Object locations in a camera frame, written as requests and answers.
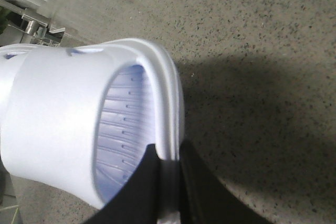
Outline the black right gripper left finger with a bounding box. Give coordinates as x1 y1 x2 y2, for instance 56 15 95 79
85 144 160 223

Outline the light blue slipper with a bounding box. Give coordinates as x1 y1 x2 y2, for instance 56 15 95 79
1 38 184 223

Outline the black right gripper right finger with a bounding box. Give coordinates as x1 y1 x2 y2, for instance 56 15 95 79
180 140 270 223

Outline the metal frame bracket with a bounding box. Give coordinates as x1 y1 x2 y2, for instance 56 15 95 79
20 14 66 47

